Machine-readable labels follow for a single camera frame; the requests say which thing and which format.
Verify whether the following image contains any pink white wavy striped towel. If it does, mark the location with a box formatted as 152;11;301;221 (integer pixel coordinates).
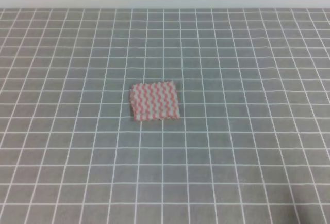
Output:
129;81;180;121

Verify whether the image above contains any grey grid tablecloth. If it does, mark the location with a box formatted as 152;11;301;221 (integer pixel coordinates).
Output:
1;8;329;223

